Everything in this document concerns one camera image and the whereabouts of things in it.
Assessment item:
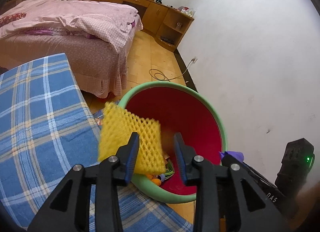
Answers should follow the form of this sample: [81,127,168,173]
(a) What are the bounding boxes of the purple bag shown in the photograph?
[219,151,245,163]

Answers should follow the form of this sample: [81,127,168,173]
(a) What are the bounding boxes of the green snack wrapper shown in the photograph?
[164,158,175,179]

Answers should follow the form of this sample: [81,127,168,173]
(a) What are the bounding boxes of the yellow foam net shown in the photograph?
[98,102,165,175]

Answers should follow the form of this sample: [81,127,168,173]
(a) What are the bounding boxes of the red green trash bin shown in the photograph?
[119,81,228,204]

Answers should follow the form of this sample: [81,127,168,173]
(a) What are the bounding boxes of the blue plaid tablecloth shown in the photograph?
[0,52,194,232]

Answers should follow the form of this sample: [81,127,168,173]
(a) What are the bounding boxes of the magazines under bin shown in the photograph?
[93,100,120,127]

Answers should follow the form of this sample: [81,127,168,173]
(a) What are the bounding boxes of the items on corner shelf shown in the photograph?
[177,6,195,17]

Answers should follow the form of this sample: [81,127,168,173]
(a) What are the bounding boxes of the long wooden cabinet desk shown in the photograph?
[90,0,194,52]

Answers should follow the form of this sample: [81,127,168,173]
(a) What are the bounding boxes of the wooden bed with headboard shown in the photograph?
[1,16,142,98]

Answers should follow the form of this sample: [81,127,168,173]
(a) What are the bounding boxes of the pink bed quilt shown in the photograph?
[1,0,143,52]

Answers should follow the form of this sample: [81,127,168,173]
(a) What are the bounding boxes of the red floral pillow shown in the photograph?
[0,13,27,27]

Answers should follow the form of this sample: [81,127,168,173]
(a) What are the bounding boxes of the wall power socket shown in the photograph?
[191,57,197,64]

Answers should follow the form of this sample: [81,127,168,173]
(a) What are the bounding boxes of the green cable on floor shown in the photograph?
[149,57,197,83]

